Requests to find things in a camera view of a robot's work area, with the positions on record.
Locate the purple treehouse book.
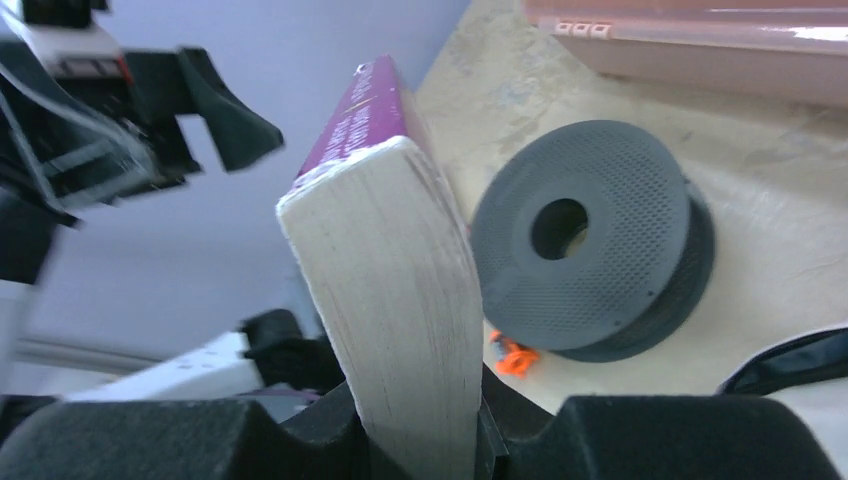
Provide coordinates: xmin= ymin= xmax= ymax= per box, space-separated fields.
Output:
xmin=277 ymin=56 xmax=483 ymax=479

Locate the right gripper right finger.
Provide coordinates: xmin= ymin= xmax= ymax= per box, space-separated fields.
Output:
xmin=482 ymin=368 xmax=841 ymax=479

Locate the pink translucent storage box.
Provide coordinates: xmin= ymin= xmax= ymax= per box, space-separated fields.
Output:
xmin=522 ymin=1 xmax=847 ymax=107

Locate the cream canvas backpack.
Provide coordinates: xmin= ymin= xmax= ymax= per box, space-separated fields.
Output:
xmin=717 ymin=323 xmax=847 ymax=479

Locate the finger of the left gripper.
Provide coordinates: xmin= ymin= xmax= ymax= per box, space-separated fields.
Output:
xmin=177 ymin=48 xmax=285 ymax=172

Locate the black filament spool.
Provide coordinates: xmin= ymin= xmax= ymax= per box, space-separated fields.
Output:
xmin=470 ymin=120 xmax=715 ymax=363

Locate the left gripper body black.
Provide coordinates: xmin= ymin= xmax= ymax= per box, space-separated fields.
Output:
xmin=1 ymin=1 xmax=202 ymax=211

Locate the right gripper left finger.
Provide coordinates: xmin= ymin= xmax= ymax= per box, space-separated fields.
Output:
xmin=1 ymin=386 xmax=409 ymax=479

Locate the small orange toy car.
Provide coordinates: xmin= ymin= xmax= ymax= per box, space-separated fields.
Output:
xmin=489 ymin=330 xmax=540 ymax=378

